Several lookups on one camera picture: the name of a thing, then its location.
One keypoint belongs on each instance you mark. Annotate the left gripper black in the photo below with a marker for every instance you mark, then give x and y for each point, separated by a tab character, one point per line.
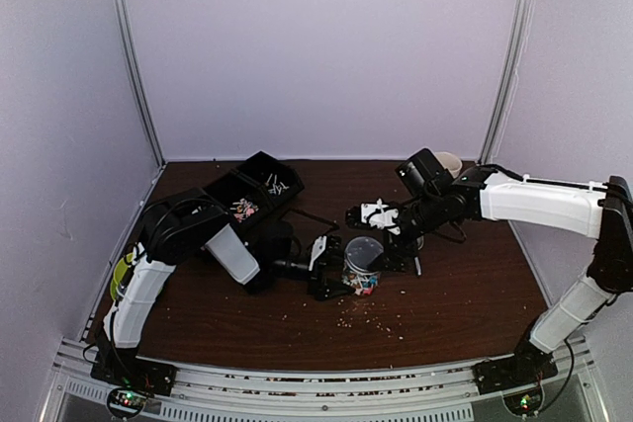
316	286

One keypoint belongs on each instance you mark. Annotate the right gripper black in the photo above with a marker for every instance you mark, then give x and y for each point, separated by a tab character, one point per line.
395	262

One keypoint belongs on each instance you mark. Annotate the round metal jar lid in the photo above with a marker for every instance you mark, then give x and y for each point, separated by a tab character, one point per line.
361	252

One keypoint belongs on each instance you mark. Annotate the metal scoop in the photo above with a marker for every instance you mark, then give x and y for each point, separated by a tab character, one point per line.
417	263

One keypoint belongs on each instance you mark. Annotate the black three-compartment candy tray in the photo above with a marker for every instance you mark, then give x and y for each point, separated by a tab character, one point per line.
254	189

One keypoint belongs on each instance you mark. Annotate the clear plastic jar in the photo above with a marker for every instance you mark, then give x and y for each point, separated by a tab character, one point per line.
361	283

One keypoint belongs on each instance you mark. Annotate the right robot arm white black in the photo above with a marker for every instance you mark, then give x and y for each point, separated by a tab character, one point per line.
598	212

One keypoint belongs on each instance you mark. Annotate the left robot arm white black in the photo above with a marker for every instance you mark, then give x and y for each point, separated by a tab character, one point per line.
175	228

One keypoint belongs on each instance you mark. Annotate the ceramic mug coral pattern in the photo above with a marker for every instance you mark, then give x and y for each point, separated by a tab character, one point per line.
451	162

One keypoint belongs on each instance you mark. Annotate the green bowl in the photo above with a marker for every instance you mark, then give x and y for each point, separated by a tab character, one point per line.
121	268

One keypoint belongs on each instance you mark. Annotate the green plate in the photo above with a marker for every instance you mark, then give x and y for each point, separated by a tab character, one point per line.
120	282

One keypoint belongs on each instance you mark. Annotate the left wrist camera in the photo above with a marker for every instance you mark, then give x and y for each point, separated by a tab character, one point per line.
318	247

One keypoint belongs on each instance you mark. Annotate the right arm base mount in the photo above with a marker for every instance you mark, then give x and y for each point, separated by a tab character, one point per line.
526	365

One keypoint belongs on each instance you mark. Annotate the right aluminium frame post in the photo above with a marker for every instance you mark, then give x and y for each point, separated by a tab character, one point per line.
518	35

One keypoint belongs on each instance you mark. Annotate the aluminium frame post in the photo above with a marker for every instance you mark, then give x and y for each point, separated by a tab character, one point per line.
134	75
518	35

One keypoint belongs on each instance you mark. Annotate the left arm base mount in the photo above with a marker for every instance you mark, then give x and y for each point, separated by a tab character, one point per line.
122	367

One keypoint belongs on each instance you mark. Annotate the left aluminium frame post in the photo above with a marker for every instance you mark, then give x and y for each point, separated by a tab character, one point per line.
134	75

